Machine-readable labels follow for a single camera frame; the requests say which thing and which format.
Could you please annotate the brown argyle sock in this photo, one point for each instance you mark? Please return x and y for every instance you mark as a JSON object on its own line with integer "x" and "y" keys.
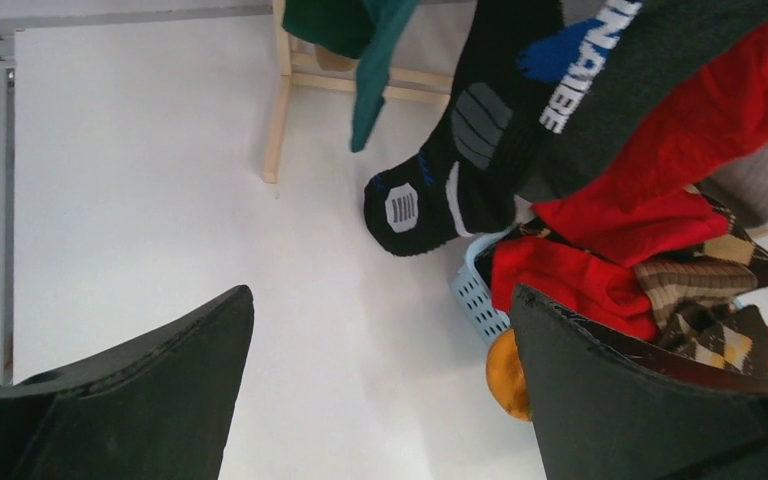
{"x": 721, "y": 336}

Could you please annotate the light blue plastic basket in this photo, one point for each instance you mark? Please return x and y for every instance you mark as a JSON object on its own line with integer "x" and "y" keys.
{"x": 473, "y": 295}

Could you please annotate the dark grey hanging sock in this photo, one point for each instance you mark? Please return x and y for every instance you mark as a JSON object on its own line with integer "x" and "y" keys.
{"x": 626, "y": 63}

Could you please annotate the red sock in basket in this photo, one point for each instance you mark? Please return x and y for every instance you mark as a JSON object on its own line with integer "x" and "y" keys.
{"x": 589, "y": 267}

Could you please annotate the orange sock toe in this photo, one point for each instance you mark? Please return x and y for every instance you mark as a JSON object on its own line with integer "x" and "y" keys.
{"x": 505, "y": 377}

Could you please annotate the white red hanging sock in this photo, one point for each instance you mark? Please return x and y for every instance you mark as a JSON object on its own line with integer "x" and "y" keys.
{"x": 718, "y": 115}

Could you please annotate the black sport sock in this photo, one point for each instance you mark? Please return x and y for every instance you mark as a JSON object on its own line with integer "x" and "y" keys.
{"x": 525, "y": 68}

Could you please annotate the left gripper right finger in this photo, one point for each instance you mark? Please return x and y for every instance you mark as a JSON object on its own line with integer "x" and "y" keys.
{"x": 609, "y": 406}

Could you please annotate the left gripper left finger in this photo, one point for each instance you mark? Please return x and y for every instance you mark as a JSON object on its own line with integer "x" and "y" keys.
{"x": 158, "y": 406}

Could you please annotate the green hanging sock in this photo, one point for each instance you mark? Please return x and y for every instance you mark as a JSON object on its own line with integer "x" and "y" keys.
{"x": 366, "y": 31}

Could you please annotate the brown striped sock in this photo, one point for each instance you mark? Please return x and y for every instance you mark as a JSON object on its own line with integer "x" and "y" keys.
{"x": 712, "y": 273}

